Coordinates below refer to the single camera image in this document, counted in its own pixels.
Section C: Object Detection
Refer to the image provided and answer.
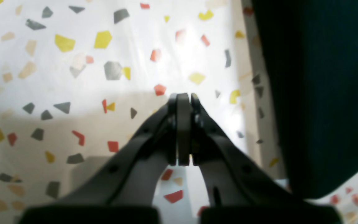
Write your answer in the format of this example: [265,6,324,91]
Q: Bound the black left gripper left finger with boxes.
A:
[19,93,190,224]

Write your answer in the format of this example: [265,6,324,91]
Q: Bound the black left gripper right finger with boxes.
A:
[191,93,341,224]

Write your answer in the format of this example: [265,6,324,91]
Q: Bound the black t-shirt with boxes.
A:
[252,0,358,199]

